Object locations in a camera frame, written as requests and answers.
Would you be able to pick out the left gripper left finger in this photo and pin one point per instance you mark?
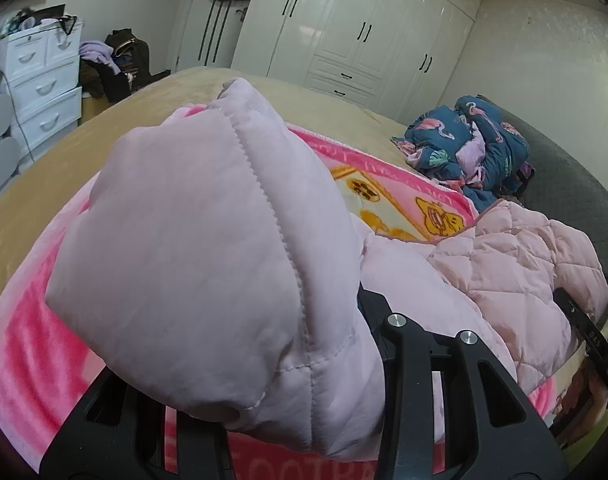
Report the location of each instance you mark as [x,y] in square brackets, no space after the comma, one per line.
[117,432]

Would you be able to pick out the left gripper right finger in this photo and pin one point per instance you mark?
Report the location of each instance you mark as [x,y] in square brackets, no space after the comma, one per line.
[452,411]

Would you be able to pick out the pink quilted jacket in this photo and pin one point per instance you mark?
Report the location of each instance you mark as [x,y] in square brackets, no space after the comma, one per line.
[217,268]

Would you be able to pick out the grey quilted headboard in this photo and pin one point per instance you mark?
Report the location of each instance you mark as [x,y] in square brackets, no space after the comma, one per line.
[562,189]

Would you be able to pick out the blue flamingo quilt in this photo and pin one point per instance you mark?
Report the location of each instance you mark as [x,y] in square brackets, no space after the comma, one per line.
[471,149]

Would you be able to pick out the beige bed sheet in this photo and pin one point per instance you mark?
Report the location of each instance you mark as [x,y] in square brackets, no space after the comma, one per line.
[31,200]

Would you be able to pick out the black bag on floor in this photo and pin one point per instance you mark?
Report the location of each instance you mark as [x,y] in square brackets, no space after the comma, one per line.
[132,56]

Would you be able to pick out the white wardrobe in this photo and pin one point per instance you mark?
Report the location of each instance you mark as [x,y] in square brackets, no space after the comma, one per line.
[394,57]

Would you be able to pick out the white drawer chest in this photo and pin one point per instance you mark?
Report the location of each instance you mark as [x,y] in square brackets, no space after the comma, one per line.
[41,67]

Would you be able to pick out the purple cloth pile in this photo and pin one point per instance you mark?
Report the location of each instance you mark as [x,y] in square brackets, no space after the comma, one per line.
[100,53]

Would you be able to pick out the white door with bags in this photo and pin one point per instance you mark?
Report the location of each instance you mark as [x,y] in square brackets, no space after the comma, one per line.
[206,33]

